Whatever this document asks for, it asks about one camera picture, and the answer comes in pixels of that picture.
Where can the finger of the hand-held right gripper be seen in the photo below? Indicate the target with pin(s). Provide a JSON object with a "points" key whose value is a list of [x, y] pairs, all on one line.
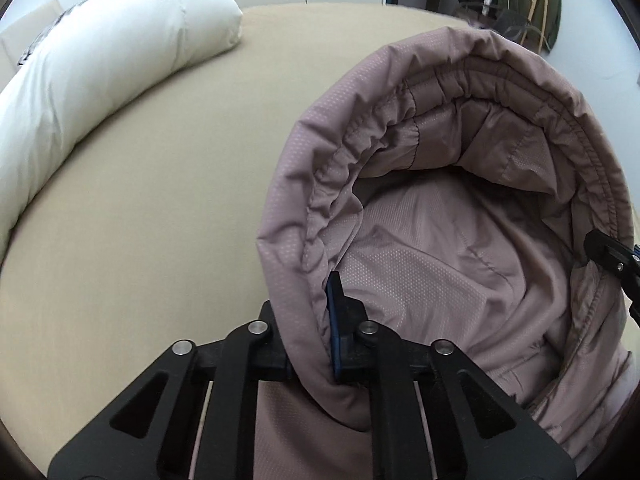
{"points": [[612, 255]]}

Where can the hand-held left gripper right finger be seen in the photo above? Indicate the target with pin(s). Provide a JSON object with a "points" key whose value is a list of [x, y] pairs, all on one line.
{"points": [[336, 332]]}

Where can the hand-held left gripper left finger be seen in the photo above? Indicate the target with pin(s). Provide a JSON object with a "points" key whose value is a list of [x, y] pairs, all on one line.
{"points": [[240, 360]]}

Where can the mauve hooded puffer coat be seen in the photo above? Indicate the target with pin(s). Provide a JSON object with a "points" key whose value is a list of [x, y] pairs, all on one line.
{"points": [[440, 240]]}

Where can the wooden clothes rack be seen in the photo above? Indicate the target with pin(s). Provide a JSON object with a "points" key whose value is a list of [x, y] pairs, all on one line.
{"points": [[541, 10]]}

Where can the bed with beige sheet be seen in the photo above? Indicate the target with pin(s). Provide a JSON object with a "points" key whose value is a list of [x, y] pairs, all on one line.
{"points": [[175, 185]]}

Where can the black chair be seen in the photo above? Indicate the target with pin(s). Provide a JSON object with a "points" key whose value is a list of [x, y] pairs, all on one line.
{"points": [[500, 22]]}

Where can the dark green hanging jacket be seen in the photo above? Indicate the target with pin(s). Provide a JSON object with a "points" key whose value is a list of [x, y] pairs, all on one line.
{"points": [[525, 0]]}

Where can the large white pillow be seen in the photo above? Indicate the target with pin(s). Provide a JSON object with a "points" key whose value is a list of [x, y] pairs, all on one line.
{"points": [[100, 70]]}

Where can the zebra striped pillow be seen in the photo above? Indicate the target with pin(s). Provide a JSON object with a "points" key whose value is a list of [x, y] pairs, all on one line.
{"points": [[47, 30]]}

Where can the beige padded headboard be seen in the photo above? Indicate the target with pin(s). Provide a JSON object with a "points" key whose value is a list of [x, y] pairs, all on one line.
{"points": [[25, 30]]}

